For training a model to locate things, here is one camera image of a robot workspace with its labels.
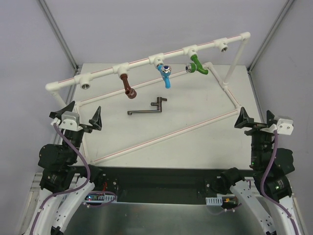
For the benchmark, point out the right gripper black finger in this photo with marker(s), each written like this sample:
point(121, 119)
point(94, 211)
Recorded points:
point(243, 120)
point(270, 118)

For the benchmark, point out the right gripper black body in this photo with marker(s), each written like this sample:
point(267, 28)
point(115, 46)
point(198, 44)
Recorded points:
point(258, 125)

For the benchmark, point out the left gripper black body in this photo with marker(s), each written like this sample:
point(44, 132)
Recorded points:
point(77, 135)

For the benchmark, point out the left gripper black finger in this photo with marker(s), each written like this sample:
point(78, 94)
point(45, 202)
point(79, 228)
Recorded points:
point(58, 114)
point(96, 121)

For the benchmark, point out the white PVC pipe frame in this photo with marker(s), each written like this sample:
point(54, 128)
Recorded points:
point(84, 80)

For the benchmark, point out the green plastic water faucet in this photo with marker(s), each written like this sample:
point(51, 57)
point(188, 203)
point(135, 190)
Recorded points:
point(195, 65)

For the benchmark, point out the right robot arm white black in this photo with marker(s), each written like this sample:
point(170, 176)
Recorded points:
point(270, 165)

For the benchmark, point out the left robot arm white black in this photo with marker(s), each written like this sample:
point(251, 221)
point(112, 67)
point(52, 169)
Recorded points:
point(67, 177)

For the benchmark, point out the brown plastic water faucet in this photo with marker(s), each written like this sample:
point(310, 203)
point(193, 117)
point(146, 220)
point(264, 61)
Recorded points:
point(129, 91)

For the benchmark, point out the blue plastic water faucet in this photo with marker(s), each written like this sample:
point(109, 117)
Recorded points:
point(165, 71)

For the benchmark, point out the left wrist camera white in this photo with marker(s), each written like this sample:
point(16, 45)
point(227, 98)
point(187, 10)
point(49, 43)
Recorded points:
point(67, 116)

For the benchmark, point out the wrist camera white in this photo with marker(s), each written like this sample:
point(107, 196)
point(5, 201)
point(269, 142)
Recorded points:
point(282, 125)
point(67, 116)

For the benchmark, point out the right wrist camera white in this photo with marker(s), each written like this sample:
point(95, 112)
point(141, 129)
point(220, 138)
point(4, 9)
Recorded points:
point(282, 125)

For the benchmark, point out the left white cable duct board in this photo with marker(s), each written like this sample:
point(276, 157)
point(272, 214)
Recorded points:
point(100, 198)

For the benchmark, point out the white cable duct board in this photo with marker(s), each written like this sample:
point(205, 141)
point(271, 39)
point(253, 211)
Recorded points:
point(221, 201)
point(100, 198)

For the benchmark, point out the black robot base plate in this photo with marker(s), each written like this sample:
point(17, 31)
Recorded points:
point(165, 185)

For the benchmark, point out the right white cable duct board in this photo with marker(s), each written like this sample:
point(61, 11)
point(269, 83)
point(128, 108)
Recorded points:
point(221, 201)

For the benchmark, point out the aluminium enclosure frame post left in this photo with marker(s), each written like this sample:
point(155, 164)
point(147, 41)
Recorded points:
point(57, 33)

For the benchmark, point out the aluminium enclosure frame post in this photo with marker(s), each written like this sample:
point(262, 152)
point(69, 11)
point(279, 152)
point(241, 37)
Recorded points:
point(57, 33)
point(271, 33)

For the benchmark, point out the aluminium enclosure frame post right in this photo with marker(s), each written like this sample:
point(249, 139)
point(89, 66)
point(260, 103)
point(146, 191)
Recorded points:
point(271, 33)

